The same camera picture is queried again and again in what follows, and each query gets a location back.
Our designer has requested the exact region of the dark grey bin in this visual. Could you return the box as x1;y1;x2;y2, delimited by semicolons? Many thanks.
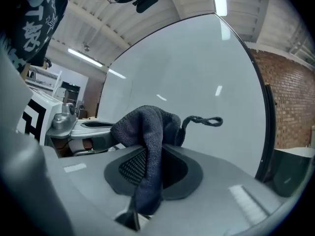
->
263;147;315;198

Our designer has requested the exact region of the dark grey knitted cloth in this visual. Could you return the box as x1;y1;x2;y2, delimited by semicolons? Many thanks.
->
110;104;223;216

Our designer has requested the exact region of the black head-worn camera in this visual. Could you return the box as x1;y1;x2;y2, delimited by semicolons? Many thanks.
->
132;0;159;14

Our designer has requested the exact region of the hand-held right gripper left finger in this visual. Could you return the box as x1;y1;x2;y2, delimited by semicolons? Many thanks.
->
42;144;149;236

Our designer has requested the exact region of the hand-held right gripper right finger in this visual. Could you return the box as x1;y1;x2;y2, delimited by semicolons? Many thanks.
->
138;143;294;236

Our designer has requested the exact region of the white metal shelf rack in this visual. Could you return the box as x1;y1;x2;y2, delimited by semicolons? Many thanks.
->
24;64;63;98

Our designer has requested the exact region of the black cabinet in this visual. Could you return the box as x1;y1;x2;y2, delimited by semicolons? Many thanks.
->
60;81;81;104

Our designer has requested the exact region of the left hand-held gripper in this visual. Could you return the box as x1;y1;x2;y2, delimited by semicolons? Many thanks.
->
16;90;124;156

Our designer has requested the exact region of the whiteboard with black frame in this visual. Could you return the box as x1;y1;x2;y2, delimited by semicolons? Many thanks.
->
96;12;278;184

